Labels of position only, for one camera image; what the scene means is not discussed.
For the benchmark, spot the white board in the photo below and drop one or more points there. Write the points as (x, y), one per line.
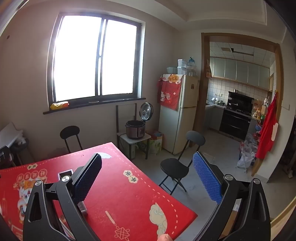
(9, 134)

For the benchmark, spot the black range hood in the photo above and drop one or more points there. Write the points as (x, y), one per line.
(240, 100)

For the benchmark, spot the red printed table mat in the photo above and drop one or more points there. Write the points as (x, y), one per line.
(129, 197)

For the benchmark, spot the wooden door frame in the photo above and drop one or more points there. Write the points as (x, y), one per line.
(203, 69)

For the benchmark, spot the red apron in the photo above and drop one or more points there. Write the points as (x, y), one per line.
(266, 129)

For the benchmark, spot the tall clear plastic container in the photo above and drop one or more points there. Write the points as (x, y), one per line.
(182, 66)

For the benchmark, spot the hanging paper ornament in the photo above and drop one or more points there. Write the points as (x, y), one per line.
(208, 70)

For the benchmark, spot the row of condiment bottles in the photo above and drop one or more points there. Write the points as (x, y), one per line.
(259, 111)

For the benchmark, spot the yellow packet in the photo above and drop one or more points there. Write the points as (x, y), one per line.
(59, 105)

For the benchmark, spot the cream refrigerator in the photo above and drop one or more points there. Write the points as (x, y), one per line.
(187, 115)

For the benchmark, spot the white plastic bags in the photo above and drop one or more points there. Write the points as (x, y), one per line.
(245, 157)

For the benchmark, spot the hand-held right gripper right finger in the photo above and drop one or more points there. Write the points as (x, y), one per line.
(205, 178)

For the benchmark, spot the black round-back chair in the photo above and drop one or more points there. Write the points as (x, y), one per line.
(69, 132)

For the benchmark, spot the dark stool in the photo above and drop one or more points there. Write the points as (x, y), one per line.
(19, 148)

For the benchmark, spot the person's right hand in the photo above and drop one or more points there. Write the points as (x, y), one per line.
(164, 238)

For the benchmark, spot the upper kitchen cabinets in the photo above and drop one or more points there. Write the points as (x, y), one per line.
(240, 69)

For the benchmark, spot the dark framed window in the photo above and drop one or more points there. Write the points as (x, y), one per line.
(92, 58)

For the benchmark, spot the black folding chair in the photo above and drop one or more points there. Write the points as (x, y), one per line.
(174, 168)

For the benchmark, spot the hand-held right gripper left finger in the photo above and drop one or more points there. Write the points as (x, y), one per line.
(86, 178)

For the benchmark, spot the black oven stove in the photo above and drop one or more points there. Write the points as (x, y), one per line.
(233, 125)

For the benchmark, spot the low clear plastic container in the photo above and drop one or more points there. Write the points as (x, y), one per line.
(172, 70)

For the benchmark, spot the colourful cardboard box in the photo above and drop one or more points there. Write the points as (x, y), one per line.
(155, 143)

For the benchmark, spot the small white table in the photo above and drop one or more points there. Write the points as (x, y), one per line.
(129, 140)

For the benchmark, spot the rice cooker with open lid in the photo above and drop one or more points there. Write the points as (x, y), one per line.
(135, 129)

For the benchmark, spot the red printed cloth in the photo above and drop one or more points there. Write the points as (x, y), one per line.
(170, 92)

